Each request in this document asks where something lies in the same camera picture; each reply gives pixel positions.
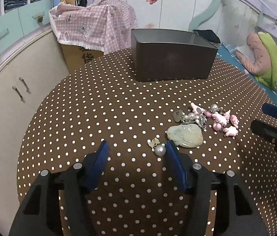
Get pink checkered cloth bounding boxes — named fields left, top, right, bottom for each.
left=48, top=0, right=137, bottom=54

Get white low cabinet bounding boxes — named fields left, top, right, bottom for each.
left=0, top=30, right=69, bottom=235

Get right pinecone drawer ornament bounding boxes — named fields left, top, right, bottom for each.
left=37, top=16, right=44, bottom=23

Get cardboard box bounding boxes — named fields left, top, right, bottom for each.
left=61, top=44, right=104, bottom=74

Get teal drawer unit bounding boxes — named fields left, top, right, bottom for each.
left=0, top=0, right=51, bottom=55

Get green and pink quilt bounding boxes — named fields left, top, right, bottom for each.
left=235, top=32, right=277, bottom=91

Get dark rectangular storage box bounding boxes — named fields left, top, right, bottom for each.
left=131, top=29, right=218, bottom=82

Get brown polka dot tablecloth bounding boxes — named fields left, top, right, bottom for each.
left=17, top=49, right=277, bottom=235

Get pink charm bracelet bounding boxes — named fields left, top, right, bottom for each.
left=189, top=102, right=240, bottom=137

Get pearl butterfly earring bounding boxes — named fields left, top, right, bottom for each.
left=147, top=137, right=166, bottom=157

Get pink butterfly sticker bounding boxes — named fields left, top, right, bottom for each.
left=146, top=0, right=158, bottom=5

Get dark folded clothes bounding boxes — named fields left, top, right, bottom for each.
left=193, top=29, right=221, bottom=44

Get pale jade pendant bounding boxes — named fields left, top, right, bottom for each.
left=167, top=124, right=203, bottom=148

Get blue patterned mattress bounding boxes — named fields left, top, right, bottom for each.
left=216, top=43, right=277, bottom=106

